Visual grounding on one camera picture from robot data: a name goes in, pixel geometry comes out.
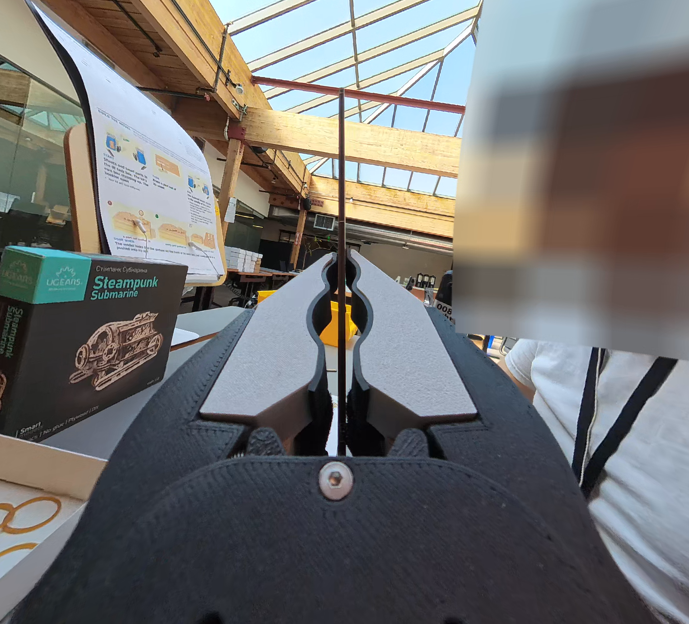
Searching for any pile of wooden ring parts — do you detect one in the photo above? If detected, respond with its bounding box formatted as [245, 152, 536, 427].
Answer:
[0, 495, 62, 557]

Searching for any printed instruction sheet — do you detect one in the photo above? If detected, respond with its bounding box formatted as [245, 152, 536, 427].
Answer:
[24, 0, 227, 286]

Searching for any thin plywood parts sheet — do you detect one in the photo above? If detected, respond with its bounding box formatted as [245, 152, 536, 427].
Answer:
[338, 87, 348, 457]

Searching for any black teal model kit box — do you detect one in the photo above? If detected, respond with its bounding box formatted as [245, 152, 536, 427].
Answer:
[0, 246, 188, 443]

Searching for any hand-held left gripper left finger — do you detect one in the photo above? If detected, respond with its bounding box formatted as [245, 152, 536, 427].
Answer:
[199, 252, 340, 455]

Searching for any white cardboard tray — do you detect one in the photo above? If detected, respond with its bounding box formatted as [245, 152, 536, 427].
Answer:
[0, 433, 108, 590]

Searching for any yellow plastic bin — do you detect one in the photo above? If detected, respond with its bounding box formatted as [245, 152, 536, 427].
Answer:
[257, 287, 360, 345]

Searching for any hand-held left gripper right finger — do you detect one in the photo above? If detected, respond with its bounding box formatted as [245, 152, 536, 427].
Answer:
[346, 249, 480, 457]

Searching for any wooden sheet stand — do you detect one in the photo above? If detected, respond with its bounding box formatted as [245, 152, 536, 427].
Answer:
[64, 122, 228, 288]

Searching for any black lanyard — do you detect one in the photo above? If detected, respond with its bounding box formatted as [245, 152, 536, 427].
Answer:
[572, 347, 679, 498]

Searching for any person in white shirt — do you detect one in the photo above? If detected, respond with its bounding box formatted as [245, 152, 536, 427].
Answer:
[506, 338, 689, 624]

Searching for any stack of white boxes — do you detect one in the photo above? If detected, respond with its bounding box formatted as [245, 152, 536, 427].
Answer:
[225, 246, 263, 273]

